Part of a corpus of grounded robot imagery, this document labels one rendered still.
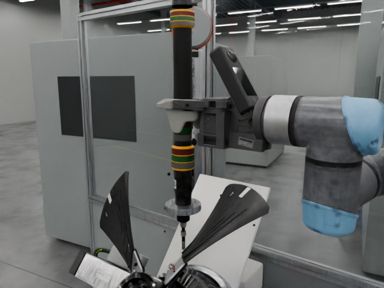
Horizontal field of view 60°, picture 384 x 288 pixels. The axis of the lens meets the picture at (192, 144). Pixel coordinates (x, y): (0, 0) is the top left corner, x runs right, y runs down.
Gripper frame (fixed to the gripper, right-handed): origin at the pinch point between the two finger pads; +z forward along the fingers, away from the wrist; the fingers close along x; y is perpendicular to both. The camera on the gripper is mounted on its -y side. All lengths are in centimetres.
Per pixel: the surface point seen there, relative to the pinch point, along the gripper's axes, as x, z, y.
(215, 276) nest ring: 21, 3, 48
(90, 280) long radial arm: 5, 37, 55
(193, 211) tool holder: -1.5, -6.3, 20.2
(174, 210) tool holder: -3.8, -3.5, 20.0
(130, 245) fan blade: 3.4, 16.8, 36.5
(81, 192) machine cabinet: 135, 229, 104
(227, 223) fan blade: 11.0, -6.5, 27.2
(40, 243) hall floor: 118, 281, 165
